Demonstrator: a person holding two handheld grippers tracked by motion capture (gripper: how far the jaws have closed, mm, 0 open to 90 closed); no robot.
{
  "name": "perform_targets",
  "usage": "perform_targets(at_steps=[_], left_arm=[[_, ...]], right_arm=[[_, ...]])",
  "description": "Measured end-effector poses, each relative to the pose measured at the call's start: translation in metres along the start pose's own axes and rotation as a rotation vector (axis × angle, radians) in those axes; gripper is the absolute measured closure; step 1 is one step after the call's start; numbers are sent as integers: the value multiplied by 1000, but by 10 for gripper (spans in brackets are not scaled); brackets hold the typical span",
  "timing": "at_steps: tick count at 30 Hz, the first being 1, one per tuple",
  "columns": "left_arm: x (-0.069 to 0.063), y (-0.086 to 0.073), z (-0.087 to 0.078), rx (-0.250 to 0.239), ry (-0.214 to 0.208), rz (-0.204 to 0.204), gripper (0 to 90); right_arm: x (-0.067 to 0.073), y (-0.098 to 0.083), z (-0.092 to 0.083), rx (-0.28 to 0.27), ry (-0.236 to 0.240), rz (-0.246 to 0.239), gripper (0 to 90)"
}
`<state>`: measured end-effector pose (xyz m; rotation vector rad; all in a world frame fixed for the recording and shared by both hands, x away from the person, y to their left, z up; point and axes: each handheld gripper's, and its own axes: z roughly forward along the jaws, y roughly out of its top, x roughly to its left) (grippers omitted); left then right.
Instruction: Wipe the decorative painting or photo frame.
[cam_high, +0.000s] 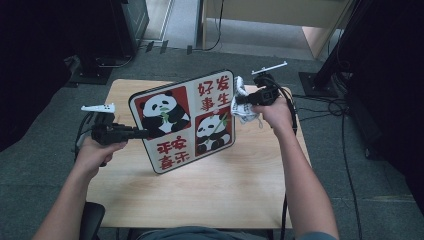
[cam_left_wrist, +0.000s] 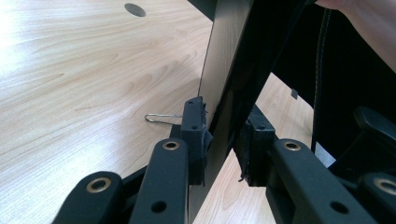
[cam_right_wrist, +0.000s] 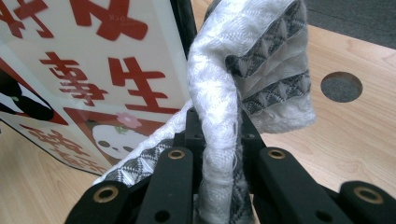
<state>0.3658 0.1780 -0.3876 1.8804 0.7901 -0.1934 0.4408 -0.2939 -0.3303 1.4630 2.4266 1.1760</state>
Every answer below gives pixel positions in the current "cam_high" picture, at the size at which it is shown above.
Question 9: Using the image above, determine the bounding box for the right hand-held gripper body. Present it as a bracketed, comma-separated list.
[251, 60, 288, 107]

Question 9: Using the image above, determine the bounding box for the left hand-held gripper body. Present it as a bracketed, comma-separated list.
[80, 103, 136, 147]

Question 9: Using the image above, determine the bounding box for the white grey patterned cloth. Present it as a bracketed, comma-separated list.
[230, 75, 263, 129]

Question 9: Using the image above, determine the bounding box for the panda picture board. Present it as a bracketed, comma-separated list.
[128, 69, 237, 175]

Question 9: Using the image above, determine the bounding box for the person's right hand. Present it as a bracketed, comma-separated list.
[251, 96, 295, 131]

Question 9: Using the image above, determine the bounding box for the person's left hand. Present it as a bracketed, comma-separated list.
[73, 137, 128, 176]

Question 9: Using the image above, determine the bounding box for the black metal stand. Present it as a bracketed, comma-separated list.
[298, 0, 368, 98]

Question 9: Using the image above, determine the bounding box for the black stand base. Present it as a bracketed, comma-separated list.
[68, 54, 113, 85]

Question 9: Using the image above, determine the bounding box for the light wooden desk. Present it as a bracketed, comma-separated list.
[201, 0, 354, 59]

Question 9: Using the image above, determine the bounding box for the black chair armrest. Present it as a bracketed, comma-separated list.
[79, 202, 106, 240]

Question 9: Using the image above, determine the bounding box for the black cabinet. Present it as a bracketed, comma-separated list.
[109, 0, 150, 58]

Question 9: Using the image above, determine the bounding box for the person's blue-grey clothing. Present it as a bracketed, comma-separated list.
[136, 226, 268, 240]

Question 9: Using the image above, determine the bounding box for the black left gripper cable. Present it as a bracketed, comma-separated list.
[73, 111, 96, 158]

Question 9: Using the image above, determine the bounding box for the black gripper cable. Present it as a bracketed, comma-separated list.
[276, 86, 299, 240]
[73, 111, 96, 158]

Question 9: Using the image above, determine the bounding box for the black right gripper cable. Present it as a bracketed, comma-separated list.
[276, 86, 299, 240]

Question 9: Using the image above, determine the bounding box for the black hanging cable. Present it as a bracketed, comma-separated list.
[191, 0, 225, 53]

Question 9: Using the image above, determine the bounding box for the black floor cable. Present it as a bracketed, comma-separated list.
[293, 93, 364, 240]

